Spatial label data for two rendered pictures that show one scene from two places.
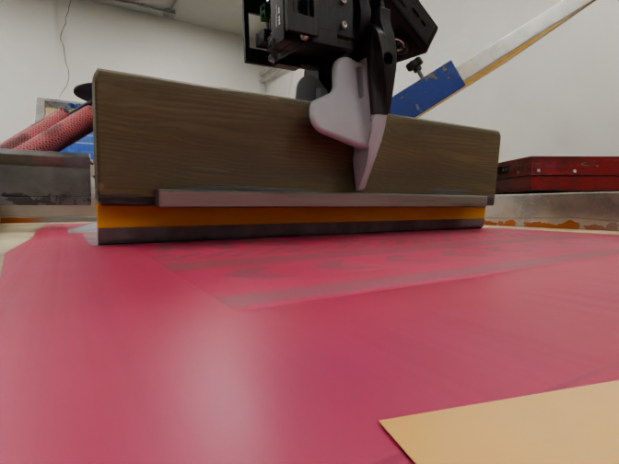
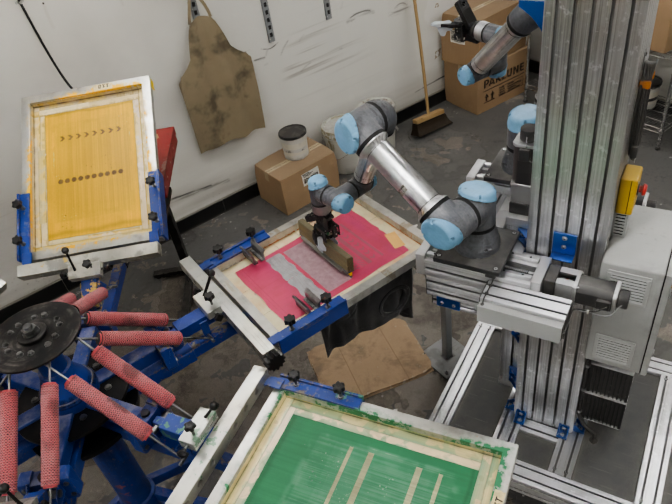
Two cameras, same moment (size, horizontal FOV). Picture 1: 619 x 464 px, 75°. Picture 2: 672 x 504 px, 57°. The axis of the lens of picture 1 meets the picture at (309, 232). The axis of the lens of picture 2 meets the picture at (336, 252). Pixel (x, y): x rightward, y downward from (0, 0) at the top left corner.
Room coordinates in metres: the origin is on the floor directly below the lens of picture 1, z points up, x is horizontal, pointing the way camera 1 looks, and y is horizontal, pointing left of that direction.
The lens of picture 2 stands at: (0.23, 1.97, 2.62)
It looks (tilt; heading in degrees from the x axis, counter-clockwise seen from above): 39 degrees down; 272
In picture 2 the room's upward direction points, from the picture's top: 10 degrees counter-clockwise
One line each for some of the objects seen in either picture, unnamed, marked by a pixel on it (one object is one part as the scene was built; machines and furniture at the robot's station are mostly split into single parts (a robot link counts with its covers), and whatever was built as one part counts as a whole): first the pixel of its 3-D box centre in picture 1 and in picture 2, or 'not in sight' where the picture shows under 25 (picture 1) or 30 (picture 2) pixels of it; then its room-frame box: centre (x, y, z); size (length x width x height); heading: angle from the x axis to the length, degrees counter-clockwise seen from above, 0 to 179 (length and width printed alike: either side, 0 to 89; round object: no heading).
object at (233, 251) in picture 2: not in sight; (238, 253); (0.70, -0.11, 0.97); 0.30 x 0.05 x 0.07; 31
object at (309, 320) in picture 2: not in sight; (311, 323); (0.41, 0.36, 0.97); 0.30 x 0.05 x 0.07; 31
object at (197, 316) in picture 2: not in sight; (197, 319); (0.83, 0.29, 1.02); 0.17 x 0.06 x 0.05; 31
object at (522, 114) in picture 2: not in sight; (525, 126); (-0.48, -0.01, 1.42); 0.13 x 0.12 x 0.14; 30
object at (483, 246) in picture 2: not in sight; (477, 232); (-0.19, 0.40, 1.31); 0.15 x 0.15 x 0.10
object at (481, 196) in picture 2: not in sight; (475, 204); (-0.19, 0.40, 1.42); 0.13 x 0.12 x 0.14; 39
